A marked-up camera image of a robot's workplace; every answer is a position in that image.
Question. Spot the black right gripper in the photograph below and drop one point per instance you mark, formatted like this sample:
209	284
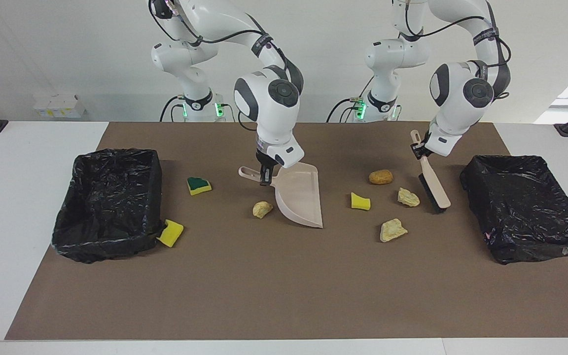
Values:
266	162

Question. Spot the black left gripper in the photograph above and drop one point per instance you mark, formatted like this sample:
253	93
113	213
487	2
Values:
427	150

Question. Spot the beige rock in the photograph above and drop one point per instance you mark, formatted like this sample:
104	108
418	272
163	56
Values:
262	209

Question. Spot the beige hand brush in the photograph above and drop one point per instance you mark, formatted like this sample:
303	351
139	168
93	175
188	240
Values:
434	182

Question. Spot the beige plastic dustpan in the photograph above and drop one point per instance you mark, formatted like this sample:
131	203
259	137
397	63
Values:
299	197

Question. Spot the brown bread roll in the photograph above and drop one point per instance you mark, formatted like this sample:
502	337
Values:
380	176

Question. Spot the small pale bread chunk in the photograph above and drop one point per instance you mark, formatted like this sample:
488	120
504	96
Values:
408	197

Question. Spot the small yellow green sponge piece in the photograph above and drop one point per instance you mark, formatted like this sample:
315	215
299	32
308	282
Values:
360	201

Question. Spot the large pale bread chunk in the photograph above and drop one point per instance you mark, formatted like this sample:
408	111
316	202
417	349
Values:
392	230

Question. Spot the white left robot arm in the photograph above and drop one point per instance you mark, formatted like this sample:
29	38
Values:
461	98

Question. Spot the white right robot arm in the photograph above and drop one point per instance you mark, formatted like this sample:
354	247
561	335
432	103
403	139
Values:
274	108

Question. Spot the black bag lined bin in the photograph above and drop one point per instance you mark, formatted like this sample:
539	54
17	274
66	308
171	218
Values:
106	207
520	207

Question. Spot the brown table mat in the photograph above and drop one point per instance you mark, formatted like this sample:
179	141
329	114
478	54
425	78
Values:
284	296

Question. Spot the white wall box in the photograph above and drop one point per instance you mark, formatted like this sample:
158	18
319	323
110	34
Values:
59	106

